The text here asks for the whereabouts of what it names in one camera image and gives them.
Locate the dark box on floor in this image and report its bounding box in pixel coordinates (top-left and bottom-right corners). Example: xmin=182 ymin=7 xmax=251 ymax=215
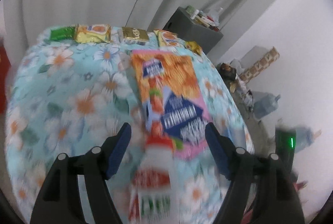
xmin=217 ymin=63 xmax=236 ymax=81

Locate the orange yellow snack packet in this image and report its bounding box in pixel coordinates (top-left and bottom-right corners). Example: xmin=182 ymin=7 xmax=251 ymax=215
xmin=154 ymin=30 xmax=182 ymax=47

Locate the orange pink chip bag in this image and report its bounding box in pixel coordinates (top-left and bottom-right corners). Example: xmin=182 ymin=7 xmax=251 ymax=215
xmin=131 ymin=50 xmax=212 ymax=159

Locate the white bottle on stool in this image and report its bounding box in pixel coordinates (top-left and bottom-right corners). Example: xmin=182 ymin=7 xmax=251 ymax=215
xmin=190 ymin=9 xmax=200 ymax=20

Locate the gold brown snack packet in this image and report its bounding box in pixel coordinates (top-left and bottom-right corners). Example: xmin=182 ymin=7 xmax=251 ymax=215
xmin=118 ymin=27 xmax=150 ymax=45

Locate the small green snack packet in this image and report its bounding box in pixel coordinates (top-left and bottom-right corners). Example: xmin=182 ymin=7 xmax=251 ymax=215
xmin=50 ymin=26 xmax=75 ymax=41

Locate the small gold wrapper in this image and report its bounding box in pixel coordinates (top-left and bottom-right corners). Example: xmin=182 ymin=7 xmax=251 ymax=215
xmin=185 ymin=41 xmax=203 ymax=56

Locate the floral blue tablecloth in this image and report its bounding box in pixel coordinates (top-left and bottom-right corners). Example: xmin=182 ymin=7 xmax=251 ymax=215
xmin=6 ymin=27 xmax=255 ymax=223

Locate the clear water jug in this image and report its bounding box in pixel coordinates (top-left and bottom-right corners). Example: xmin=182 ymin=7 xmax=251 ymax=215
xmin=253 ymin=94 xmax=281 ymax=120

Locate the white bottle red cap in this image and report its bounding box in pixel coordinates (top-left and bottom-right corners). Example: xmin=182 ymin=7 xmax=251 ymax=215
xmin=128 ymin=136 xmax=179 ymax=223

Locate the patterned cardboard tube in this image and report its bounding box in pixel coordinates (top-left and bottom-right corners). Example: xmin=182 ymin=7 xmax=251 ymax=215
xmin=239 ymin=47 xmax=280 ymax=84

